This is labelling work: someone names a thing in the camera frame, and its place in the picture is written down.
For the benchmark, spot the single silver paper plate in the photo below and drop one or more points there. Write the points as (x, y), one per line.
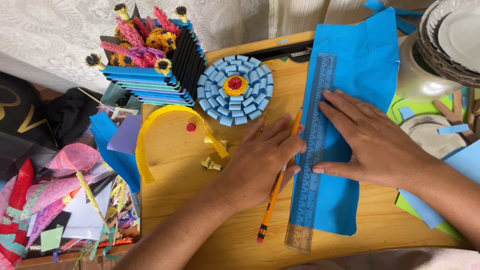
(427, 137)

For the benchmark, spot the light blue paper sheet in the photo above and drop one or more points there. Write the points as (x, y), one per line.
(463, 161)

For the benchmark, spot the purple paper sheet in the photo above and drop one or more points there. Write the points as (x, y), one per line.
(125, 137)

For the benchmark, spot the heap of coloured paper scraps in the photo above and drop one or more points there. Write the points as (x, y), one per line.
(56, 202)

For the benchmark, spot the short blue paper strip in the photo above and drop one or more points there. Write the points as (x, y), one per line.
(453, 129)

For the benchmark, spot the blue rolled paper flower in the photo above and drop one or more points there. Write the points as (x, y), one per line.
(235, 88)

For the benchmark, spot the teal paper sheet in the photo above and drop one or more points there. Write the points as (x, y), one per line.
(112, 95)

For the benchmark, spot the stack of silver paper plates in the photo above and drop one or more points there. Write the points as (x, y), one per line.
(453, 37)

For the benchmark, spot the wooden craft sticks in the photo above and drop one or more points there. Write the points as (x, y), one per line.
(455, 112)

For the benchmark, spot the clear plastic ruler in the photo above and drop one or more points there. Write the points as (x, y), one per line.
(311, 168)

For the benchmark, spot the black bag with gold letters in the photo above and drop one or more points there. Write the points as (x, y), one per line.
(22, 120)

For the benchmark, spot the small blue paper square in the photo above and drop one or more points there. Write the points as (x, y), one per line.
(406, 112)

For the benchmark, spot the small yellow paper tassel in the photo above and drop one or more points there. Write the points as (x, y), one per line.
(213, 141)
(210, 164)

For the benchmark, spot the yellow fringed paper strip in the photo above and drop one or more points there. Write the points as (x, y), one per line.
(144, 150)

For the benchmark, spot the cream curtain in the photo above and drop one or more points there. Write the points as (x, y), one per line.
(300, 15)

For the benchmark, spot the green paper sheet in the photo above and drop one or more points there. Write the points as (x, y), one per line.
(427, 108)

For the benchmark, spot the large blue paper sheet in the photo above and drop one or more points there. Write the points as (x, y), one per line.
(360, 56)

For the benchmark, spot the paper flower basket craft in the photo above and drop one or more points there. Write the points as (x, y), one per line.
(150, 67)

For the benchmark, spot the yellow pencil with eraser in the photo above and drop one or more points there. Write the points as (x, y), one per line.
(272, 202)

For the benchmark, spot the long blue paper strip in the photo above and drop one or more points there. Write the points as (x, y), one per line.
(407, 17)

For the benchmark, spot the black cloth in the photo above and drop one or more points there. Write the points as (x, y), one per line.
(71, 112)

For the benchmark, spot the small red paper coil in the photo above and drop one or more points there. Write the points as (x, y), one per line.
(191, 127)

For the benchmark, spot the white lace cloth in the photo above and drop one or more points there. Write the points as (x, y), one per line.
(56, 33)

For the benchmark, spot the person's left hand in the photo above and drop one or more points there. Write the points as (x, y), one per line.
(255, 168)

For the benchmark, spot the folded blue paper sheet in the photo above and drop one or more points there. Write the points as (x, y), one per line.
(120, 165)

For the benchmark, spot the person's pink clothing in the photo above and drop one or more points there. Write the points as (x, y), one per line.
(393, 260)

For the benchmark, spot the person's right hand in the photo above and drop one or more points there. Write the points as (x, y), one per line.
(382, 150)

